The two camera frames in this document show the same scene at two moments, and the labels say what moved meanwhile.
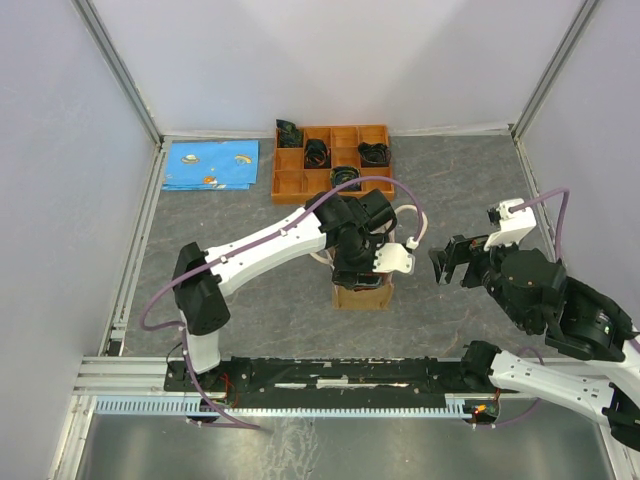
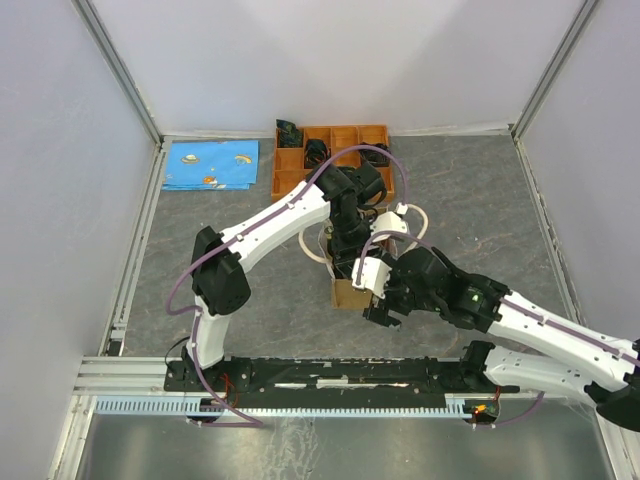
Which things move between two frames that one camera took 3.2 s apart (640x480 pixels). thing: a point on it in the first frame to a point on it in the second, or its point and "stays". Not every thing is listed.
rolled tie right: (374, 155) stays
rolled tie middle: (317, 154) stays
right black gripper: (459, 249) to (380, 307)
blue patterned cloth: (211, 165) stays
